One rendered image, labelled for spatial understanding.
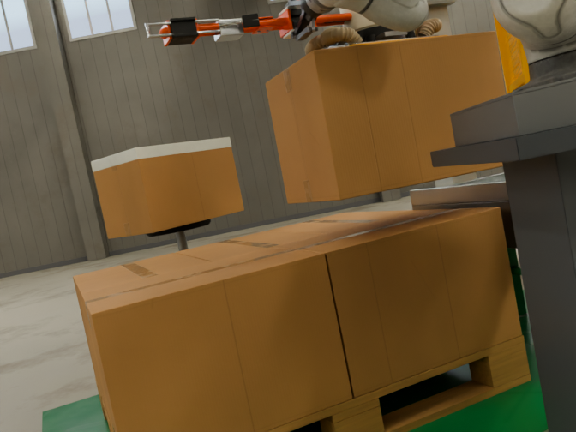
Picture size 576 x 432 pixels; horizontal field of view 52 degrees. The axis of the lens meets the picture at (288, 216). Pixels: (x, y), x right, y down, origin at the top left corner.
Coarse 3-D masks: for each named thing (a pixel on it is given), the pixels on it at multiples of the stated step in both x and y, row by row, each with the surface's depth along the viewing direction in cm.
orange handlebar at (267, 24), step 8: (272, 16) 166; (320, 16) 172; (328, 16) 173; (336, 16) 174; (344, 16) 175; (200, 24) 158; (208, 24) 159; (216, 24) 160; (264, 24) 165; (272, 24) 166; (280, 24) 167; (320, 24) 176; (328, 24) 178; (336, 24) 179; (160, 32) 155; (248, 32) 168; (256, 32) 168; (264, 32) 170
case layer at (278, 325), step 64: (192, 256) 210; (256, 256) 173; (320, 256) 153; (384, 256) 160; (448, 256) 168; (128, 320) 134; (192, 320) 140; (256, 320) 146; (320, 320) 153; (384, 320) 160; (448, 320) 168; (512, 320) 177; (128, 384) 134; (192, 384) 140; (256, 384) 146; (320, 384) 152; (384, 384) 160
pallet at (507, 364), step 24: (456, 360) 169; (480, 360) 177; (504, 360) 176; (408, 384) 162; (480, 384) 179; (504, 384) 175; (336, 408) 154; (360, 408) 157; (408, 408) 172; (432, 408) 169; (456, 408) 169
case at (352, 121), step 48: (336, 48) 155; (384, 48) 160; (432, 48) 165; (480, 48) 171; (288, 96) 174; (336, 96) 155; (384, 96) 160; (432, 96) 165; (480, 96) 171; (288, 144) 181; (336, 144) 155; (384, 144) 160; (432, 144) 165; (288, 192) 190; (336, 192) 156
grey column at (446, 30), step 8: (432, 8) 305; (440, 8) 307; (432, 16) 305; (440, 16) 307; (448, 24) 309; (440, 32) 306; (448, 32) 309; (464, 176) 311; (472, 176) 314; (440, 184) 319; (448, 184) 313
